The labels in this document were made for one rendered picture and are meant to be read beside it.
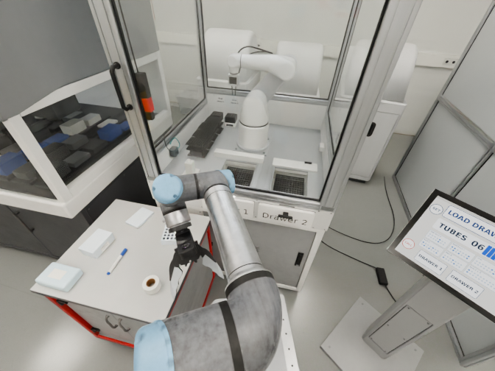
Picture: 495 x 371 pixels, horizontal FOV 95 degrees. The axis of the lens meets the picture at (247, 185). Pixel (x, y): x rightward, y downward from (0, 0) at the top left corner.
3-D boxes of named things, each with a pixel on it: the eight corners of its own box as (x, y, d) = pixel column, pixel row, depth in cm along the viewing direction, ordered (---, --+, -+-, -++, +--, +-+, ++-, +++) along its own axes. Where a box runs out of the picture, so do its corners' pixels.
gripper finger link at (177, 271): (177, 295, 70) (186, 264, 72) (174, 301, 64) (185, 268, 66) (166, 292, 69) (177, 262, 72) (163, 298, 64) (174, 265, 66)
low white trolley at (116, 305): (188, 369, 139) (162, 325, 89) (99, 343, 147) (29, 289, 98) (217, 280, 182) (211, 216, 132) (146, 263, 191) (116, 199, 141)
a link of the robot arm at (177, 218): (186, 207, 68) (158, 216, 66) (191, 221, 68) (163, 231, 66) (188, 209, 76) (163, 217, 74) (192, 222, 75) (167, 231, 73)
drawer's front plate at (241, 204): (253, 217, 125) (253, 203, 118) (202, 208, 129) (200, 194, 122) (253, 215, 127) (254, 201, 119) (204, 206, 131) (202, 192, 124)
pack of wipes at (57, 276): (85, 272, 104) (80, 267, 101) (68, 293, 97) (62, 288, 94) (57, 266, 106) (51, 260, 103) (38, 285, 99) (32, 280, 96)
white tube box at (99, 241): (96, 259, 110) (92, 253, 106) (82, 254, 111) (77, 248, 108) (116, 238, 119) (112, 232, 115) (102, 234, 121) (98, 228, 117)
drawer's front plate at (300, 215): (310, 228, 121) (315, 214, 114) (257, 218, 125) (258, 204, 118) (310, 226, 122) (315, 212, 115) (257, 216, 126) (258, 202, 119)
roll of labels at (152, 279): (163, 279, 103) (160, 274, 101) (158, 294, 98) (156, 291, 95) (147, 279, 103) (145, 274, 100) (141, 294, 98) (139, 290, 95)
